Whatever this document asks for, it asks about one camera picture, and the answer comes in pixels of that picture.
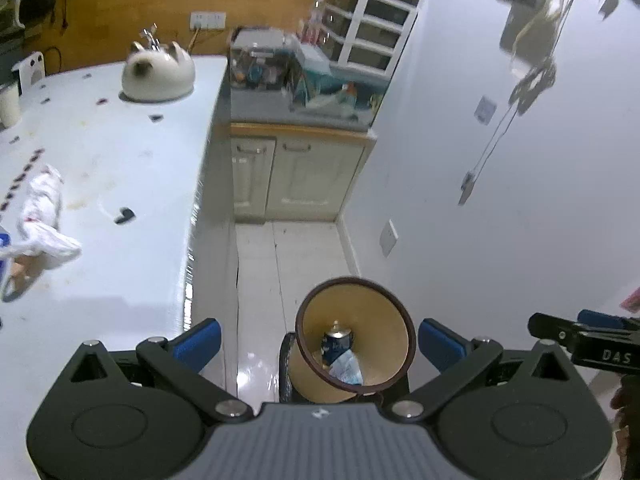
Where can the round brown-rimmed trash bin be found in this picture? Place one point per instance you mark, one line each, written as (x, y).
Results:
(384, 340)

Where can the white cat-shaped teapot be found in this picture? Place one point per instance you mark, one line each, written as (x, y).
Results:
(158, 72)

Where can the clear plastic storage box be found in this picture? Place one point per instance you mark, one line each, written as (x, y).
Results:
(260, 58)

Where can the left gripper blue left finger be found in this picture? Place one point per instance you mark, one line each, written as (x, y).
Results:
(196, 347)

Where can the small black table object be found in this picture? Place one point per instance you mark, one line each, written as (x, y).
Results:
(125, 215)

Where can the cream lower cabinet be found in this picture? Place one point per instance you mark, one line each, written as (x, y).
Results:
(293, 172)

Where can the right human hand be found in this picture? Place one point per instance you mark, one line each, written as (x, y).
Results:
(626, 404)

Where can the white tissue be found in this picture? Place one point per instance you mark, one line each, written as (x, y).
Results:
(38, 222)

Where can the teal clear plastic wrapper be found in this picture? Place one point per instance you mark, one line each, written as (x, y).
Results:
(346, 369)

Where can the clear plastic water bottle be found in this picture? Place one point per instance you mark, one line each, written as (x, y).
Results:
(312, 28)

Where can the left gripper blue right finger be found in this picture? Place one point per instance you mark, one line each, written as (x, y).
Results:
(442, 347)

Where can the crushed blue soda can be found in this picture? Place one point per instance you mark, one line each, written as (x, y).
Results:
(335, 342)

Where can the white drawer organizer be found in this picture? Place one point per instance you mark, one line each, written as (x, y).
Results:
(366, 36)

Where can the white wall socket plate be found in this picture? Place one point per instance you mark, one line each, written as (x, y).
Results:
(388, 238)

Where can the white paper cup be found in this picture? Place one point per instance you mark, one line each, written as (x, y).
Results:
(10, 110)

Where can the white wall power strip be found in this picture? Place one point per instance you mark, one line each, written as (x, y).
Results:
(208, 20)

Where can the teal illustrated box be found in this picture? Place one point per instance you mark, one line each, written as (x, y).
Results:
(317, 88)

